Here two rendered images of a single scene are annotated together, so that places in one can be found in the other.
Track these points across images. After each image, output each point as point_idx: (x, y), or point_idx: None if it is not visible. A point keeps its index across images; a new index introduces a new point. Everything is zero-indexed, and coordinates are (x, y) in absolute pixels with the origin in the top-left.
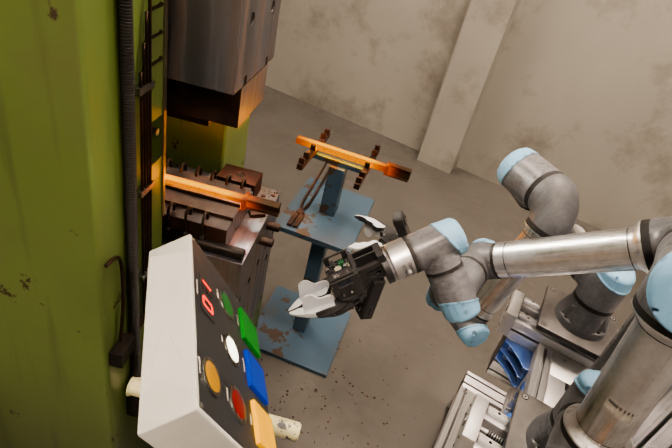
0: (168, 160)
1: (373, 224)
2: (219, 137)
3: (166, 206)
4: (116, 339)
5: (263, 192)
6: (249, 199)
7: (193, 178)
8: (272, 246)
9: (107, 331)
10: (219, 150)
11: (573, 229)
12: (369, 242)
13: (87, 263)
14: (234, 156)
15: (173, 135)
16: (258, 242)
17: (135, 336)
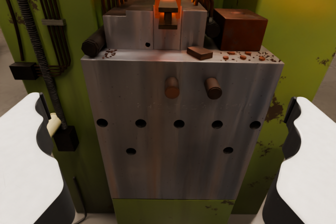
0: None
1: (288, 158)
2: None
3: (132, 2)
4: (25, 59)
5: (257, 53)
6: None
7: None
8: (170, 97)
9: (6, 38)
10: None
11: None
12: (30, 149)
13: None
14: (294, 31)
15: None
16: (163, 81)
17: (42, 73)
